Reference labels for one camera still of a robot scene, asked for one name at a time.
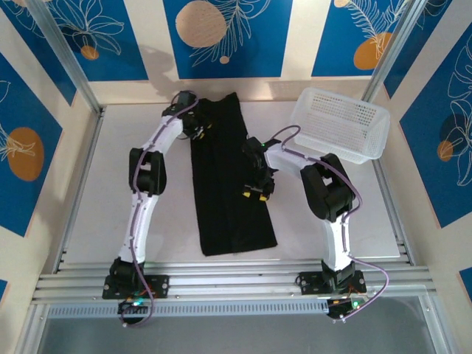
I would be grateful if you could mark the black t-shirt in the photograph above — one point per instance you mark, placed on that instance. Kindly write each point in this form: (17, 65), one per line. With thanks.
(228, 184)

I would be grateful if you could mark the white plastic basket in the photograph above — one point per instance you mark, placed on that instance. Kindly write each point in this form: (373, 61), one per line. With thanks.
(339, 121)

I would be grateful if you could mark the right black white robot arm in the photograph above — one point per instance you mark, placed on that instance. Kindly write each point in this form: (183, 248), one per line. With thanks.
(328, 188)

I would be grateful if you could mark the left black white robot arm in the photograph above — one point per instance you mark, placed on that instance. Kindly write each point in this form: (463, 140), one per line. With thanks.
(138, 228)

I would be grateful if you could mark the aluminium mounting rails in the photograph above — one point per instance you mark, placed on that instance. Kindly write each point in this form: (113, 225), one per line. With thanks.
(228, 280)

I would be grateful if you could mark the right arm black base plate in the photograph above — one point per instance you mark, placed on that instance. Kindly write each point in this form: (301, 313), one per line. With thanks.
(308, 284)

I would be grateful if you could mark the aluminium table side rail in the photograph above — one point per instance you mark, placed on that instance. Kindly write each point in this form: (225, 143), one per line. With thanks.
(85, 173)
(391, 206)

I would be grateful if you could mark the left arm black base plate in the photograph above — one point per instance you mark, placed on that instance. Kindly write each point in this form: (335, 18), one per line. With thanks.
(160, 285)

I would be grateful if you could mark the aluminium frame post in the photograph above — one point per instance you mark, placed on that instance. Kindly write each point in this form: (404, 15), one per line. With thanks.
(391, 48)
(70, 62)

